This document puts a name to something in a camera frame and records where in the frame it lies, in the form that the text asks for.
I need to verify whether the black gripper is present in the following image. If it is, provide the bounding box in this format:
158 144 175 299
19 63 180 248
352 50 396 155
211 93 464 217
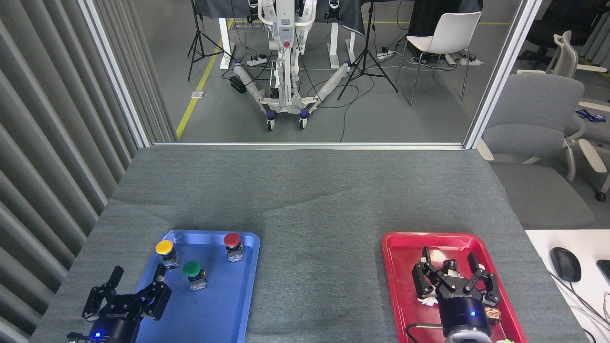
81 263 173 343
412 246 502 340

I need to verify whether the green push button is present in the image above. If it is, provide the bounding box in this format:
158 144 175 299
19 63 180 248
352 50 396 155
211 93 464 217
183 260 208 292

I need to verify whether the yellow push button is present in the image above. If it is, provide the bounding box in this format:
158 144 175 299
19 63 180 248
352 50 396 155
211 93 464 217
155 239 180 271

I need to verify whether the red push button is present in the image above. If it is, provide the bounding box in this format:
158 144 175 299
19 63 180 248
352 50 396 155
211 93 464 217
223 232 244 263

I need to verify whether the red plastic tray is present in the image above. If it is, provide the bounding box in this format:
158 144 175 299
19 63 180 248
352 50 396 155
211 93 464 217
381 232 529 343

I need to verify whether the blue plastic tray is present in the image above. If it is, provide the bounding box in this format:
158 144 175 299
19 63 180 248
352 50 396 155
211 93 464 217
114 230 261 343

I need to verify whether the black computer mouse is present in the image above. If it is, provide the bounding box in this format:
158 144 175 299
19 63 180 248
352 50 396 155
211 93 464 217
549 246 582 283

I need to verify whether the white side table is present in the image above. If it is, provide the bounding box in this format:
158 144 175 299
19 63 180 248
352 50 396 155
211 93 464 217
524 229 610 343

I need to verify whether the grey felt table cover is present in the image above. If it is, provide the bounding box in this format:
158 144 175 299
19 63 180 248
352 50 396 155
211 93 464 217
29 145 589 343

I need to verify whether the grey office chair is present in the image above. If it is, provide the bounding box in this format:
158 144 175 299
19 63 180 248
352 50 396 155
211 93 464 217
476 72 597 230

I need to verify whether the black tripod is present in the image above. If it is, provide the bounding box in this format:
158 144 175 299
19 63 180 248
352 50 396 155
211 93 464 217
336 0 400 101
187 0 235 82

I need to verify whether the white plastic chair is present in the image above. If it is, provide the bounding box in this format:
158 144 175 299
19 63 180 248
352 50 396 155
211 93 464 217
395 11 483 107

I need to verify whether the white desk leg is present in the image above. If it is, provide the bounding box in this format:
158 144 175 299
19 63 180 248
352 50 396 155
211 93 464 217
328 21 356 69
218 17 237 70

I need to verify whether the white wheeled stand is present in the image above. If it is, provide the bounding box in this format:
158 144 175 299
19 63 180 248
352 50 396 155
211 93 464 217
232 0 354 131

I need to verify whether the black table cloth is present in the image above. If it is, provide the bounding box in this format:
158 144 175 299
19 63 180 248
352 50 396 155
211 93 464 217
194 0 416 38

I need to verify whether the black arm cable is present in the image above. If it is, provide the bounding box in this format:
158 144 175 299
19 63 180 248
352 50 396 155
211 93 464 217
405 323 447 343

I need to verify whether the silver horizontal rail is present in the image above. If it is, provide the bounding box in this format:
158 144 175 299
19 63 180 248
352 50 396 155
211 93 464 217
152 141 466 151

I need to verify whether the silver post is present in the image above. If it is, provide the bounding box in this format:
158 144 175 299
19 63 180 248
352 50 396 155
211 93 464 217
462 0 545 150
77 0 154 149

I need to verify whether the white frame office chair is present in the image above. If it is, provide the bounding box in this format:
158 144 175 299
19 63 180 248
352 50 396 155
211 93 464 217
517 30 610 202

